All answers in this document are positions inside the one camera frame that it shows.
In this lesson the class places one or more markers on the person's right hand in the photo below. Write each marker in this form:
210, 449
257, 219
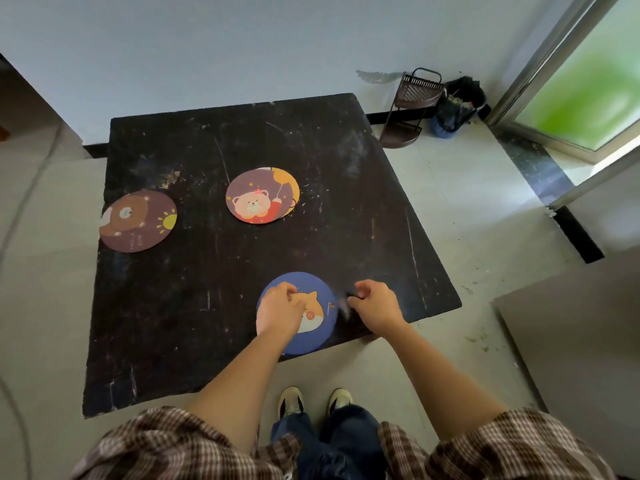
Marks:
380, 307

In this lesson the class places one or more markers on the person's left hand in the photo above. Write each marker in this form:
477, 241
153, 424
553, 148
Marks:
276, 314

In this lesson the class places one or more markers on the person's left thumb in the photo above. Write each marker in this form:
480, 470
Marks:
298, 304

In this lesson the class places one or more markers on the person's right thumb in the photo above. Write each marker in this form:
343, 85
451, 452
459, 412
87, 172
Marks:
356, 300

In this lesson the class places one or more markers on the blue round dog mat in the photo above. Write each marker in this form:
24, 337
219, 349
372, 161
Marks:
322, 294

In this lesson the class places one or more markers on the person's left forearm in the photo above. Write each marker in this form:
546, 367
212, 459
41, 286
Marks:
240, 384

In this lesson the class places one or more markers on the person's right forearm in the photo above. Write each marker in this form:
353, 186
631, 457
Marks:
435, 374

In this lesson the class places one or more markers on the person's left beige shoe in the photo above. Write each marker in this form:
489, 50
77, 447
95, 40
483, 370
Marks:
291, 400

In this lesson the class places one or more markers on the person's beige shoe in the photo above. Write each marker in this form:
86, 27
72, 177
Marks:
340, 398
291, 400

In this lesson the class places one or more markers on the person's right beige shoe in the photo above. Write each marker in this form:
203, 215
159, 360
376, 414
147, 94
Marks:
340, 398

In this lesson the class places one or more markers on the purple round bear mat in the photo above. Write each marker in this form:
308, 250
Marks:
255, 197

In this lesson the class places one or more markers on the blue jeans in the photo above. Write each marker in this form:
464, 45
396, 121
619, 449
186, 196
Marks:
345, 439

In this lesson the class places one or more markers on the brown round bear mat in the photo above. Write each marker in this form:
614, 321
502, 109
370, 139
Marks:
137, 222

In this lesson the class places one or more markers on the brown plaid shirt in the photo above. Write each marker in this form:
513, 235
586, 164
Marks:
165, 444

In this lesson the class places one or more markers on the brown metal corner rack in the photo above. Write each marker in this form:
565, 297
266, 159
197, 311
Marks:
417, 92

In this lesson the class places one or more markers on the blue bin with black bag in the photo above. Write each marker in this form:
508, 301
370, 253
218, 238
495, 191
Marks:
457, 107

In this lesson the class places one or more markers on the grey board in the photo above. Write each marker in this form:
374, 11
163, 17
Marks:
580, 344

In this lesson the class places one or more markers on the glass door with metal frame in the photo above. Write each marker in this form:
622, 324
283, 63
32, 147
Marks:
585, 79

